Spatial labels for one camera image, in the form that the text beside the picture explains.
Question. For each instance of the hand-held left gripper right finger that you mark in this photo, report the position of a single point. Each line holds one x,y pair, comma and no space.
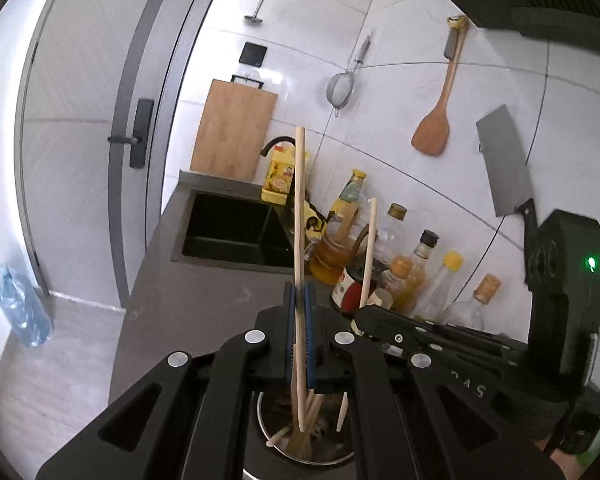
310,340

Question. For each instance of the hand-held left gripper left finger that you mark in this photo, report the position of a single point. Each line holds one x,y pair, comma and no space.
291,335

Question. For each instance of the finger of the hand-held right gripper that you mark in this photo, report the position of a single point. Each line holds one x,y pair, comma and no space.
405,327

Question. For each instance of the single wooden chopstick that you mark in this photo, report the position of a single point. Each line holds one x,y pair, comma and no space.
369,250
300,210

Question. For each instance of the pile of wooden chopsticks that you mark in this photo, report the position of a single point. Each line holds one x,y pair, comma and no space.
305,440

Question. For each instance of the black cylindrical utensil holder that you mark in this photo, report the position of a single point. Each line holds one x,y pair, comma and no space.
340,452

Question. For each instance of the tan cap dark sauce bottle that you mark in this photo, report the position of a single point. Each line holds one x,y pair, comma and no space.
397,280

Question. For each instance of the yellow cap white label bottle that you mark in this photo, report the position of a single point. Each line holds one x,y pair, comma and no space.
442,285

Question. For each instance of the dark bottle with red label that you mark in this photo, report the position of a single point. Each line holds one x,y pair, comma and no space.
350,290

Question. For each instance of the black cap amber bottle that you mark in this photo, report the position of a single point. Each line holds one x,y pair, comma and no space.
422,260

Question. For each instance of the amber oil jug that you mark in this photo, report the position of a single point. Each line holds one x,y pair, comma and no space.
332,255

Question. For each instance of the gold cap clear bottle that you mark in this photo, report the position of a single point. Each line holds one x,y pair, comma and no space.
392,230

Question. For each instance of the small yellow black item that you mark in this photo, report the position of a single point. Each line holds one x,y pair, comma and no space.
312,220

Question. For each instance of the black kitchen sink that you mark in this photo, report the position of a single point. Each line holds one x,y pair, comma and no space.
230,232

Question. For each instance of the yellow cap blue label bottle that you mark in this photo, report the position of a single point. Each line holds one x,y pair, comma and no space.
349,200

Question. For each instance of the yellow dish soap bottle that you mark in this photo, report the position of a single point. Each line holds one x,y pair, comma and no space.
280,175

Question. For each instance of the black curved faucet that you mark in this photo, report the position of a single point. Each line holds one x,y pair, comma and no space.
275,144

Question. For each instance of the wooden spatula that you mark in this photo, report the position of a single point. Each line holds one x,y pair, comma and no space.
432,130

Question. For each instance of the wooden cutting board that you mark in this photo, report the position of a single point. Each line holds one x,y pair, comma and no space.
232,130

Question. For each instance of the metal mesh strainer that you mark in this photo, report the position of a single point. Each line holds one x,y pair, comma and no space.
341,90

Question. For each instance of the blue plastic water bottle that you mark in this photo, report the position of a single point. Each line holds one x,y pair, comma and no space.
22,310

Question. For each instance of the grey hanging kitchen tool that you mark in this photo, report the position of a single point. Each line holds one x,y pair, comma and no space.
451,45

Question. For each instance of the grey framed door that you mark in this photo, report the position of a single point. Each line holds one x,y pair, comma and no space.
80,135

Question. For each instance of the black square wall plate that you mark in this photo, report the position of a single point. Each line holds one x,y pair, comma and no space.
253,54

